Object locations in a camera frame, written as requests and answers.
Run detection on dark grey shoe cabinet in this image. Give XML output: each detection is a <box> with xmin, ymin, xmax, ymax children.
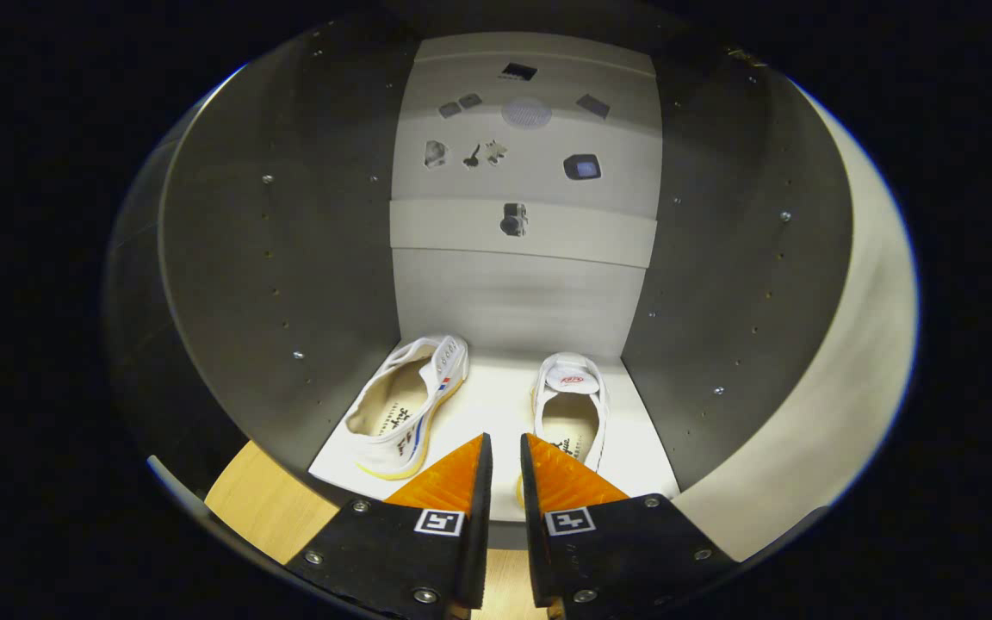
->
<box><xmin>152</xmin><ymin>13</ymin><xmax>854</xmax><ymax>552</ymax></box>

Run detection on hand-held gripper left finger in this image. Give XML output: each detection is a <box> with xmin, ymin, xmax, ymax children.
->
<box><xmin>285</xmin><ymin>432</ymin><xmax>494</xmax><ymax>620</ymax></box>

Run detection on white shoe with striped side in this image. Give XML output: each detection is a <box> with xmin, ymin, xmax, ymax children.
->
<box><xmin>341</xmin><ymin>334</ymin><xmax>471</xmax><ymax>481</ymax></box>

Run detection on white shoe with red label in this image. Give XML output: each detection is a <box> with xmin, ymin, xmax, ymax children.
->
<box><xmin>515</xmin><ymin>351</ymin><xmax>611</xmax><ymax>507</ymax></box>

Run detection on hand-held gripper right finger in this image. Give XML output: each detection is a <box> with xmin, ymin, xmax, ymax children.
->
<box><xmin>519</xmin><ymin>432</ymin><xmax>738</xmax><ymax>620</ymax></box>

